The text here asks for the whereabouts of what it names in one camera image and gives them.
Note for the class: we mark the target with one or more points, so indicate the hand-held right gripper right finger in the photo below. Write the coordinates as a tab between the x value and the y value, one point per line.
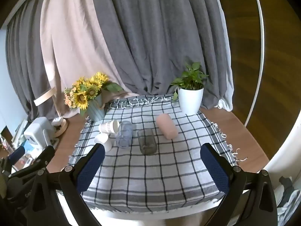
215	168

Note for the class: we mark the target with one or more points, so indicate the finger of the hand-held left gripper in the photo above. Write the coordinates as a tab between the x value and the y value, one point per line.
16	153
43	157

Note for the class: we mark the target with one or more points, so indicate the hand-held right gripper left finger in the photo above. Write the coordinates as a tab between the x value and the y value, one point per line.
90	168

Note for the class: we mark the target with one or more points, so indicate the plain white cup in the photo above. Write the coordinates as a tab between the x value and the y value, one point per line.
104	142

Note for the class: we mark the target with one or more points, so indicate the white patterned cup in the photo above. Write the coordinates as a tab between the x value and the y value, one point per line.
107	127

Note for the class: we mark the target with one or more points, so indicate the clear bluish plastic cup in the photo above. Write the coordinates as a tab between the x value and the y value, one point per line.
124	136

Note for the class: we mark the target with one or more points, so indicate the grey transparent cup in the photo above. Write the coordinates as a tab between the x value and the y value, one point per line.
147	143

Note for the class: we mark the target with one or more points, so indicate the pink cup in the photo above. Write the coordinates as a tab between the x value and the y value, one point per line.
167	126

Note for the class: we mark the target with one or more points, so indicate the white boxy appliance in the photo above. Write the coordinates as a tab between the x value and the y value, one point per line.
37	129

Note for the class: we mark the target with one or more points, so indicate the round wooden stand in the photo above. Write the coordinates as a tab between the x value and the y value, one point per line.
61	129

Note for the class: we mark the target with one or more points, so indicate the blue-grey ribbed vase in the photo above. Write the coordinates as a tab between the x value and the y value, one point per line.
96	111

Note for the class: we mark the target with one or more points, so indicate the grey checkered tablecloth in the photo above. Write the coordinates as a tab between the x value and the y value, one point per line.
150	176

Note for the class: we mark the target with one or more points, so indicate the light wooden slat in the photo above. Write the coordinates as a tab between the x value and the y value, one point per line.
44	97

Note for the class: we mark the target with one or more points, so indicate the round table with white rim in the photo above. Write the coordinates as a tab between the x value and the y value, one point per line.
131	215

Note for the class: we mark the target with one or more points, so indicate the white plant pot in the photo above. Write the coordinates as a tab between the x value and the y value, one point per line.
190	101

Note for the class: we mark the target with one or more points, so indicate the sunflower bouquet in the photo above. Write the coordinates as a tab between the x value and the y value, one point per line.
88	90

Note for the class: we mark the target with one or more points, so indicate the grey curtain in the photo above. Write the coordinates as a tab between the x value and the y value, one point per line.
23	63
160	35

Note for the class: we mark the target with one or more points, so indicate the green leafy plant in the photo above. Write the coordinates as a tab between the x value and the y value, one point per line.
191	77

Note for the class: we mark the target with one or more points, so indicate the pale blue curtain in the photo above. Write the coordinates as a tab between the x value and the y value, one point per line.
228	75

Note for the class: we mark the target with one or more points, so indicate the beige curtain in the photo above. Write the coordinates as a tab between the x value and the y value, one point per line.
70	40

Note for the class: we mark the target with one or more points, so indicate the white curved tube frame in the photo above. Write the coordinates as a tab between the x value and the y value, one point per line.
261	40

